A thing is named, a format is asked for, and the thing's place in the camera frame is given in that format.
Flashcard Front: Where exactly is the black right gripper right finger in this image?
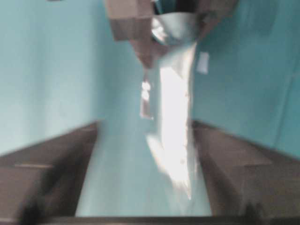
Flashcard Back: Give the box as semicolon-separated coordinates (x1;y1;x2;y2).
192;120;300;219

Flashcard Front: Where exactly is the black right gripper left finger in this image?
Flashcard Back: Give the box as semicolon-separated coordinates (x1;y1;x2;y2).
0;121;98;219

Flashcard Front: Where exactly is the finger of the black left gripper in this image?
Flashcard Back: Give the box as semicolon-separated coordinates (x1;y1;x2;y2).
105;0;168;69
195;0;239;39

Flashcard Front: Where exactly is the silver zip bag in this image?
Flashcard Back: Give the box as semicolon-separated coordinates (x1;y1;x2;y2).
141;12;199;200

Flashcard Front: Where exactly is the small white tape piece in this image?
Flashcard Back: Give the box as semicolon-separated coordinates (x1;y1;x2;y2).
196;52;210;74

